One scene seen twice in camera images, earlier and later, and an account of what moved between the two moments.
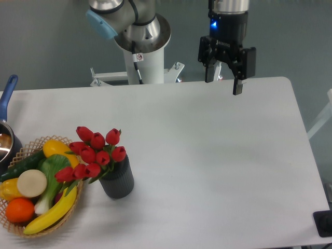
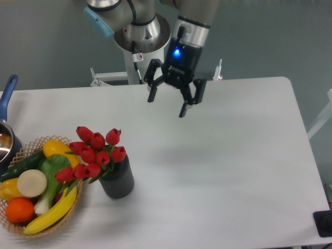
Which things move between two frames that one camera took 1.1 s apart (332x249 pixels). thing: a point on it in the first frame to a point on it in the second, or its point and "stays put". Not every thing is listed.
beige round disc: x=31 y=183 stays put
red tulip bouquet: x=98 y=154 stays put
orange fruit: x=19 y=210 stays put
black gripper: x=228 y=34 to x=179 y=69
